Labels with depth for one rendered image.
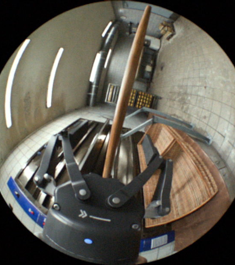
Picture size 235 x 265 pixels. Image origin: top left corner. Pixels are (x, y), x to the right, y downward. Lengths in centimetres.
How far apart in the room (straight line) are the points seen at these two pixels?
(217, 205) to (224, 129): 88
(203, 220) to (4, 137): 203
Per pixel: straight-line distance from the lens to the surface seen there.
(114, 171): 41
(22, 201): 94
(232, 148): 120
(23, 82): 151
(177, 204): 84
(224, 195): 64
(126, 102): 23
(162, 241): 85
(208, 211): 69
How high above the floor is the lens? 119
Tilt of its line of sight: 2 degrees down
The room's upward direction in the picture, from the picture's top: 77 degrees counter-clockwise
